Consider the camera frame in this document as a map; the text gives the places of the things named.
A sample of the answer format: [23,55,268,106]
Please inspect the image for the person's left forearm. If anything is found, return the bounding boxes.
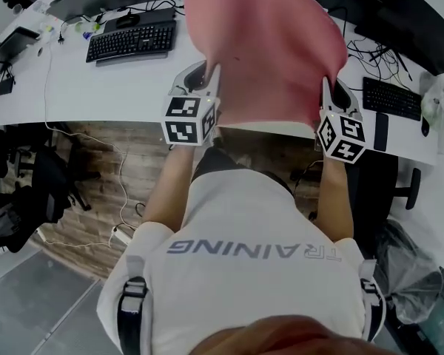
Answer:
[142,144,198,233]

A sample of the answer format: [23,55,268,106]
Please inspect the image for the clear plastic bin bag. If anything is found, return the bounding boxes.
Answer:
[376,219,444,325]

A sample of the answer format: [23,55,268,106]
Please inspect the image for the person's chin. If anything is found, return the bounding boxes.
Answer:
[202,314,379,355]

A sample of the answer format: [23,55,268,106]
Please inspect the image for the black monitor stand base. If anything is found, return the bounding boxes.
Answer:
[103,7,177,33]

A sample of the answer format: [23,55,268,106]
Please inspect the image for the pink mouse pad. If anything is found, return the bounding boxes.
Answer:
[183,0,349,127]

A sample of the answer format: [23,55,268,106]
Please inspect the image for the green and white plastic bag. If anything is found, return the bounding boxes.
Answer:
[419,71,444,131]

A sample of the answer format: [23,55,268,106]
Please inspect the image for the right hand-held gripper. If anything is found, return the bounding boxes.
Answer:
[314,76,368,164]

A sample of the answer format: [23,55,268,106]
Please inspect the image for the white desk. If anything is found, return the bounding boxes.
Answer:
[0,0,442,166]

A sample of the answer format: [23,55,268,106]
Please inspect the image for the person's black trousers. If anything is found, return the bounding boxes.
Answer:
[195,146,254,181]

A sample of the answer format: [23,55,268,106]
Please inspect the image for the white power strip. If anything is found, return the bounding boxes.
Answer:
[108,223,135,246]

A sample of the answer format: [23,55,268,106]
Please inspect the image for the tangle of black cables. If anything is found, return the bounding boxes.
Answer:
[345,37,414,84]

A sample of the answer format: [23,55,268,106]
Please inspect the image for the small black box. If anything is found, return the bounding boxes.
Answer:
[0,76,16,97]

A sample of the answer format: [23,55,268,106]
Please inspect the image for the small black keyboard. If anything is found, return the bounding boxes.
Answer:
[362,76,423,123]

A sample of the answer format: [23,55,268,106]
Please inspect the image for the person's right forearm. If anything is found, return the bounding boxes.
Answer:
[313,156,356,244]

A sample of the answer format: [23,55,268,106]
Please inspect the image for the large black keyboard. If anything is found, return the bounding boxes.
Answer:
[85,20,178,67]

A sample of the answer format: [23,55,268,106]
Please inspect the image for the black phone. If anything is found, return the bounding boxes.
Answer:
[373,112,390,152]

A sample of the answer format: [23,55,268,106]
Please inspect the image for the grey harness strap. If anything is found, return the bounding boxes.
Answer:
[116,274,149,355]
[357,260,386,344]

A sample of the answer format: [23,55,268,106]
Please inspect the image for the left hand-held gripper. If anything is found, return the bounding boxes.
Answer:
[161,60,222,147]

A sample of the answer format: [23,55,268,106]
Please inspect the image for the person's white t-shirt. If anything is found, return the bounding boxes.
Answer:
[95,167,388,355]

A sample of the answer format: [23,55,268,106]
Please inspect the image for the black office chair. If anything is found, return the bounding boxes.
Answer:
[348,152,423,237]
[0,123,101,254]

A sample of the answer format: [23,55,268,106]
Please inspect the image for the white cable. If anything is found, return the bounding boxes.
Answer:
[39,41,138,248]

